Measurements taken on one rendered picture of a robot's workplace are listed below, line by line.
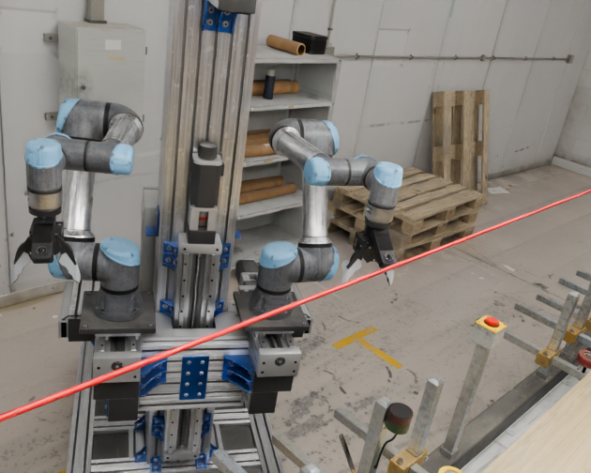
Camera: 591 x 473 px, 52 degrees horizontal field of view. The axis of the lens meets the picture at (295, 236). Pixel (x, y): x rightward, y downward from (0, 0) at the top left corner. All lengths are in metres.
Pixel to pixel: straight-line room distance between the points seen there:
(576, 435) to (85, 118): 1.79
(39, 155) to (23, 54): 2.12
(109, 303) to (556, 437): 1.44
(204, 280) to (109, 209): 2.06
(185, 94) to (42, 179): 0.60
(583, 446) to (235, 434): 1.41
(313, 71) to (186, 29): 2.70
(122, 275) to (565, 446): 1.44
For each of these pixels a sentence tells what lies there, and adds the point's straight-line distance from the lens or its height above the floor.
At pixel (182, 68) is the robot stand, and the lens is 1.88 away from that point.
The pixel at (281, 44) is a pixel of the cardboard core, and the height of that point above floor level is 1.60.
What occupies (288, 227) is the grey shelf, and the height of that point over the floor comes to 0.17.
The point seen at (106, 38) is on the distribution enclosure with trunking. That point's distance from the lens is 3.45.
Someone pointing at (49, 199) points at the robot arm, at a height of 1.55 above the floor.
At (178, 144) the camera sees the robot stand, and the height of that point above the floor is 1.55.
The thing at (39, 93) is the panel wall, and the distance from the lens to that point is 3.61.
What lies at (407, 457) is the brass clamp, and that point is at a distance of 1.91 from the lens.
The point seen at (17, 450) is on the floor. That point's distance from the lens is 3.07.
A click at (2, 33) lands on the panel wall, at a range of 3.49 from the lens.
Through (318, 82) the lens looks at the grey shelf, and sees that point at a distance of 4.47.
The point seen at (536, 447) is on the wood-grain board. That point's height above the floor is 0.90.
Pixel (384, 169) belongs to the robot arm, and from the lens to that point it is 1.58.
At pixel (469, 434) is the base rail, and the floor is 0.70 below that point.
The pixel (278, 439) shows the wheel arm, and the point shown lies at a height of 0.86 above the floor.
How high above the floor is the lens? 2.12
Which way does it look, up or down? 24 degrees down
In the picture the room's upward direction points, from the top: 9 degrees clockwise
